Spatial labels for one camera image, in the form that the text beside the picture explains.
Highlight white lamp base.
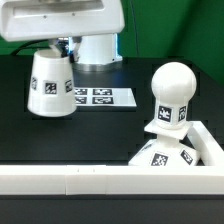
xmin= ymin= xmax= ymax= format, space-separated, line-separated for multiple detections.
xmin=128 ymin=121 xmax=200 ymax=168

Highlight white lamp bulb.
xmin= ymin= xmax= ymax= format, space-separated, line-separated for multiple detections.
xmin=151 ymin=62 xmax=197 ymax=130

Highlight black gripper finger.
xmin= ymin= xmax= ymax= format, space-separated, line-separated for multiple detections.
xmin=69 ymin=37 xmax=82 ymax=62
xmin=48 ymin=39 xmax=63 ymax=56

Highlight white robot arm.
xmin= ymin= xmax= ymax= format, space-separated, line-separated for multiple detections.
xmin=0 ymin=0 xmax=125 ymax=69

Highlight black cable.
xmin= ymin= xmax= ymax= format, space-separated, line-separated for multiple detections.
xmin=10 ymin=39 xmax=51 ymax=57

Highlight white lamp hood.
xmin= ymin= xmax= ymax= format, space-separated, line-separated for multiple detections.
xmin=27 ymin=49 xmax=76 ymax=117

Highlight white L-shaped fence wall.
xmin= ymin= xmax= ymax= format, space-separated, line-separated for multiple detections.
xmin=0 ymin=121 xmax=224 ymax=195

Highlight white marker tag sheet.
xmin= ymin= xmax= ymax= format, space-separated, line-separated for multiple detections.
xmin=75 ymin=87 xmax=137 ymax=107

